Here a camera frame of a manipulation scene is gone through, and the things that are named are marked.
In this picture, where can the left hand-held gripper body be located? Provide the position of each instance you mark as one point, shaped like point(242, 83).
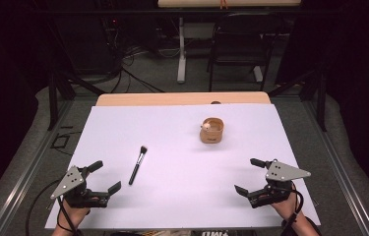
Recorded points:
point(70, 182)

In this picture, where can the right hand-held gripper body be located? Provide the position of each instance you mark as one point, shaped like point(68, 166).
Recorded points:
point(282, 172)

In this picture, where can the black makeup brush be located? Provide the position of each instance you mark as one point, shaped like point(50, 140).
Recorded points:
point(137, 165)

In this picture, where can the wooden brush holder cup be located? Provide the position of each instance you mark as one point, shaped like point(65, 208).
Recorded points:
point(211, 134)

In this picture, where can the person's left hand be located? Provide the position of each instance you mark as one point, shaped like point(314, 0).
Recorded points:
point(73, 216)

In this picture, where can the person's right hand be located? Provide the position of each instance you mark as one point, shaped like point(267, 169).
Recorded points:
point(287, 208)

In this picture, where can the white table sheet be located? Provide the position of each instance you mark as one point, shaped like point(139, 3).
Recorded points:
point(178, 183)

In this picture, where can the small pale figure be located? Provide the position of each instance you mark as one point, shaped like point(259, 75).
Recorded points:
point(207, 126)

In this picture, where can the small brown object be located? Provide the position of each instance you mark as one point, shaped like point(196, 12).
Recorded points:
point(215, 102)

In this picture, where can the black metal stand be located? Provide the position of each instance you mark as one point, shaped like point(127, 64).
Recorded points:
point(53, 98)
point(320, 98)

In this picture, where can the white desk leg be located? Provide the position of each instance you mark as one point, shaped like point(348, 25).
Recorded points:
point(258, 73)
point(181, 52)

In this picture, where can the wooden table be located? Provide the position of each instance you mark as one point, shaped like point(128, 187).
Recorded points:
point(172, 99)

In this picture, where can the black chair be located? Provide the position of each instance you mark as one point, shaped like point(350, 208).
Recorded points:
point(237, 42)

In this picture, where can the orange clamp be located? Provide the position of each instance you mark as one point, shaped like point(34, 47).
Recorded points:
point(223, 4)

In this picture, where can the light wooden desk top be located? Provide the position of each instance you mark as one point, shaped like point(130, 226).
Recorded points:
point(205, 3)

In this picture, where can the aluminium floor rail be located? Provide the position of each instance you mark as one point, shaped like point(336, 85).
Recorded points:
point(336, 170)
point(31, 170)

